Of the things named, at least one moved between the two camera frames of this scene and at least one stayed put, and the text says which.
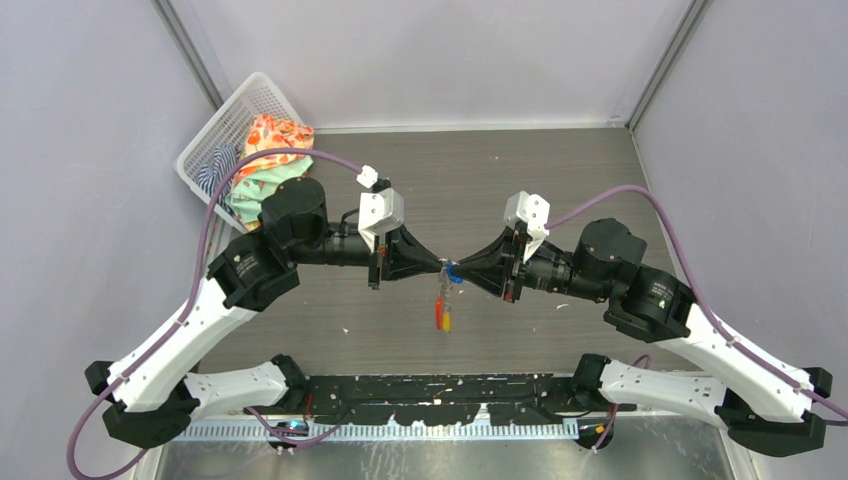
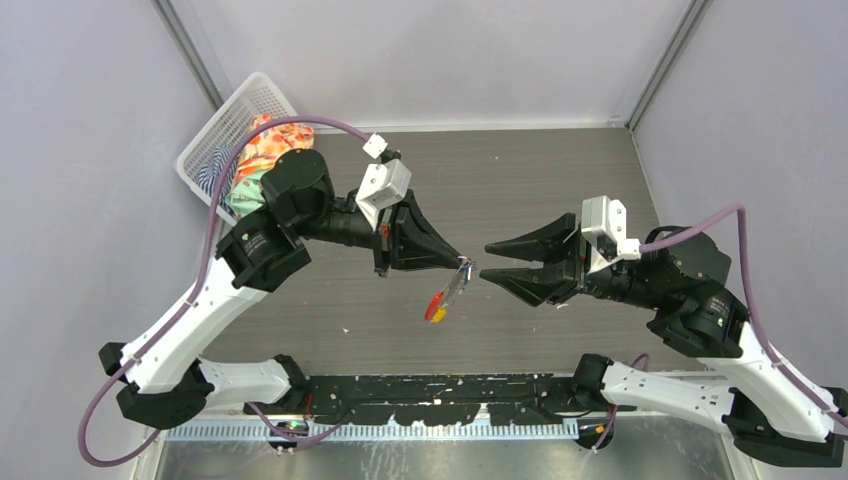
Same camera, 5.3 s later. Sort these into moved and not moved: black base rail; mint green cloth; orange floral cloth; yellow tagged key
Moved: yellow tagged key
Not moved: orange floral cloth; mint green cloth; black base rail
